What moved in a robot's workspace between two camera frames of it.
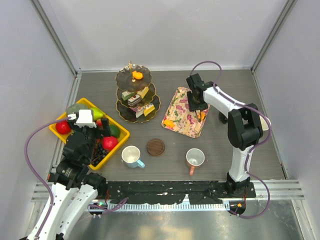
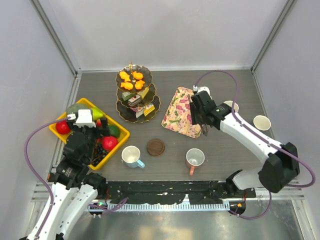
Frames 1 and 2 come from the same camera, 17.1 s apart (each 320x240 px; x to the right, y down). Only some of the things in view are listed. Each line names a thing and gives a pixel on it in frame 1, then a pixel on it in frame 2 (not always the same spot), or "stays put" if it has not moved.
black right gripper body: (193, 104) to (196, 115)
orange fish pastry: (137, 75) stays put
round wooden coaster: (155, 146) stays put
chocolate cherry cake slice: (133, 100) stays put
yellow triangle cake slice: (149, 109) stays put
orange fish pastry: (169, 123) to (127, 85)
